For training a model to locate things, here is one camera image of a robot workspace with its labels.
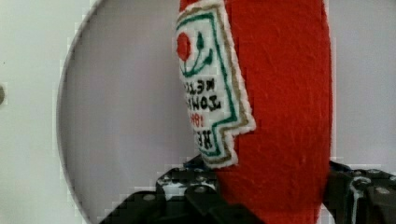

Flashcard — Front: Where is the red plush ketchup bottle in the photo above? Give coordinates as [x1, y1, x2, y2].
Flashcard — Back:
[173, 0, 333, 224]

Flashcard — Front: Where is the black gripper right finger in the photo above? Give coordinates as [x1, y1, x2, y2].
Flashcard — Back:
[323, 161, 396, 224]

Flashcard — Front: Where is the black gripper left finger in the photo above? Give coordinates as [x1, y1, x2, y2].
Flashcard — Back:
[100, 156, 265, 224]

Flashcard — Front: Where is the lavender round plate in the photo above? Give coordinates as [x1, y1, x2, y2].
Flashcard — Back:
[57, 0, 395, 224]

